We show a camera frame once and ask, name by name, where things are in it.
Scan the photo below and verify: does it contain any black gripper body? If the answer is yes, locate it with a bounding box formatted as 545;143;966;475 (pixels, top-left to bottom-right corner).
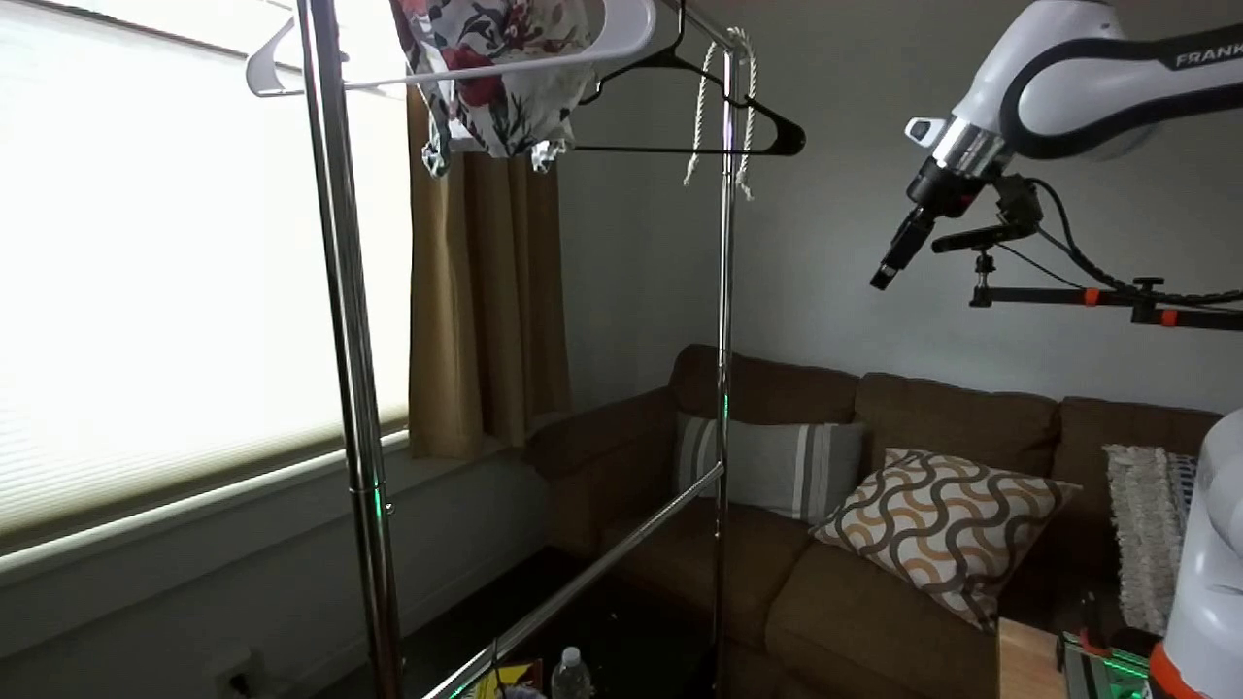
905;155;1003;225

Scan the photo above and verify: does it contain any black coat hanger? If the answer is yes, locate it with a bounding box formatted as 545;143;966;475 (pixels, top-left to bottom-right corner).
569;0;808;161

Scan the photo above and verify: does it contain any white plastic coat hanger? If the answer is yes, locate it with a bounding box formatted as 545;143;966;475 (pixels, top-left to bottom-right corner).
242;0;662;102

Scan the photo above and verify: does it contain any grey striped pillow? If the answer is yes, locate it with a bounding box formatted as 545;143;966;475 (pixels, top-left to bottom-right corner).
672;411;876;529

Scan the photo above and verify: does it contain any wavy pattern throw pillow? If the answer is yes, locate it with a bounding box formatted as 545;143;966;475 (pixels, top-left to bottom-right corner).
813;442;1089;634

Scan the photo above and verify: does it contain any brown fabric sofa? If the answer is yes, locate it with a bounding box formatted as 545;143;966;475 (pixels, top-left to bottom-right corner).
521;343;1227;699

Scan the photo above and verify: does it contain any white knit blanket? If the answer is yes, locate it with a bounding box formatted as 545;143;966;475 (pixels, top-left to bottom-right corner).
1100;442;1205;635

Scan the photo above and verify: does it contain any mustard brown curtain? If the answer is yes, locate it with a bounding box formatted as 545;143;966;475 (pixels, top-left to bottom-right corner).
406;93;575;466

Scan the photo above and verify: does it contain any floral print garment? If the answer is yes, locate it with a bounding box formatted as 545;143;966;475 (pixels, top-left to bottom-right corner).
388;0;614;178

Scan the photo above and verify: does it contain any wooden table block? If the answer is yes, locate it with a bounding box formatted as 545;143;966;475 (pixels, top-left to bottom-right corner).
996;614;1074;699

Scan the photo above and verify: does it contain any green item on table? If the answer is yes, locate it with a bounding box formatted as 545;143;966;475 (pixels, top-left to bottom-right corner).
1058;627;1167;699

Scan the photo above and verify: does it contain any clear plastic bottle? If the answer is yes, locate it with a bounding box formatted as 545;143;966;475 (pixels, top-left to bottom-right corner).
548;642;597;699

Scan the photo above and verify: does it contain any chrome garment rack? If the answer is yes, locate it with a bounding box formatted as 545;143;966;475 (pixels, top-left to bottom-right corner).
288;0;762;699

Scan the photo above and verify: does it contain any yellow item on floor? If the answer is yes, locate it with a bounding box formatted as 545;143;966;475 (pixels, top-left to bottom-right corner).
470;656;548;699

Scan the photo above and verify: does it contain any white window blind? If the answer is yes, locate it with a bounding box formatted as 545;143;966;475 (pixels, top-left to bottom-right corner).
0;0;419;538

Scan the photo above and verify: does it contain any black exterior camera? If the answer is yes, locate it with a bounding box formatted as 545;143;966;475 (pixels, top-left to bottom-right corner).
927;220;1043;292

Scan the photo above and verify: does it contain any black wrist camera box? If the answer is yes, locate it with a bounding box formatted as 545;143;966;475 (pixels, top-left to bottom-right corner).
988;170;1048;239

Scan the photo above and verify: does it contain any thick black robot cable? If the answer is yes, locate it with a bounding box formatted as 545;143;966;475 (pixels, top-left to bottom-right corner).
1028;176;1243;302

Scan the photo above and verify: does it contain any white cord on rack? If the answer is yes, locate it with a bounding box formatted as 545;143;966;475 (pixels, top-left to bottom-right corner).
679;24;762;207

